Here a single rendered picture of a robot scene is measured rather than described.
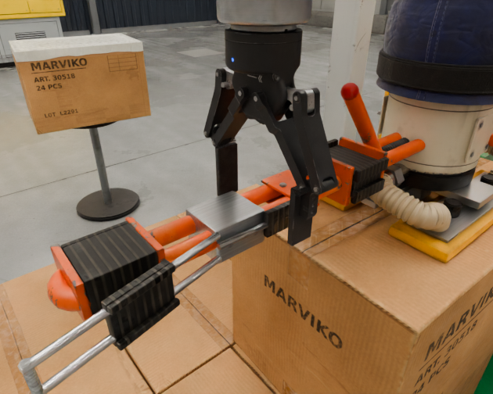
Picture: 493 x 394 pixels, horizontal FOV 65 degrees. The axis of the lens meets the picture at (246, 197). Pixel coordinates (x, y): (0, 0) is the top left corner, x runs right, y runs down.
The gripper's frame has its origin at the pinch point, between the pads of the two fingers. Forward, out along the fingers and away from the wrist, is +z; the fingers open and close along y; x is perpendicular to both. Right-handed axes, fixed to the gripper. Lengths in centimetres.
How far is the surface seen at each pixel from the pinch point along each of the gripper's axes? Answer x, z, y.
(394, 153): -25.3, -0.8, -1.9
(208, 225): 8.3, -1.4, -1.2
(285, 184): -4.2, -1.6, 0.1
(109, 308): 21.2, -2.2, -7.1
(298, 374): -10.4, 41.4, 0.0
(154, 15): -510, 72, 1066
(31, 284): 23, 53, 74
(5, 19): -88, 35, 733
